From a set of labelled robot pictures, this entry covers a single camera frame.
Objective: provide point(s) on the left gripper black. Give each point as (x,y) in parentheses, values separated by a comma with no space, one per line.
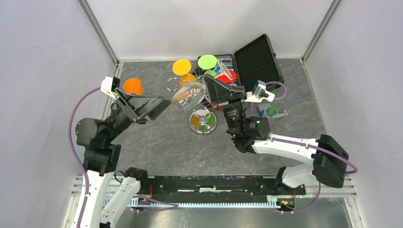
(138,106)

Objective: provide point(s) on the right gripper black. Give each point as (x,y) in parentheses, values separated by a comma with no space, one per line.
(221,93)

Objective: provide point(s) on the red plastic wine glass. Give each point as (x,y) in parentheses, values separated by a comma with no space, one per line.
(227,79)

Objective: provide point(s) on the orange plastic wine glass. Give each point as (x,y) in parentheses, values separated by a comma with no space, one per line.
(133,86)

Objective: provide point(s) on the clear wine glass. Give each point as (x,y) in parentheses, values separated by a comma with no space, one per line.
(271,112)
(189,96)

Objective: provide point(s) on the green plastic wine glass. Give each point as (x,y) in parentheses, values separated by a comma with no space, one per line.
(207,65)

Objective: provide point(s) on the yellow plastic wine glass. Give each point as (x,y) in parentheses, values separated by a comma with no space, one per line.
(183,68)

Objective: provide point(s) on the clear wine glass front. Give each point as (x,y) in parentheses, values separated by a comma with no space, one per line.
(271,112)

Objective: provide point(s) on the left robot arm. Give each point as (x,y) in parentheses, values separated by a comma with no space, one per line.
(101,157)

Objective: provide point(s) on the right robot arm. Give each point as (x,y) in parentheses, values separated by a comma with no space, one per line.
(322,160)

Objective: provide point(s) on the chrome wine glass rack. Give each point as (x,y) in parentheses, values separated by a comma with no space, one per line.
(202,120)

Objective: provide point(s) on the toy block stack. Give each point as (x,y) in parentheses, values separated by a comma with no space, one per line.
(261,108)

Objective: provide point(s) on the black open tool case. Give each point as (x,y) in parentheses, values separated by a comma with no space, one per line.
(255,61)

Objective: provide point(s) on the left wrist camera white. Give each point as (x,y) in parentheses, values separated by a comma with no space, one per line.
(108,86)

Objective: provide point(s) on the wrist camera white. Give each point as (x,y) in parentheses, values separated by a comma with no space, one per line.
(259,93)
(108,86)

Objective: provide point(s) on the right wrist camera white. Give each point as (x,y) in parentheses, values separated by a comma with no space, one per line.
(259,93)

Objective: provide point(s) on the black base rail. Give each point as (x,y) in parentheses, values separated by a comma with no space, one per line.
(228,192)

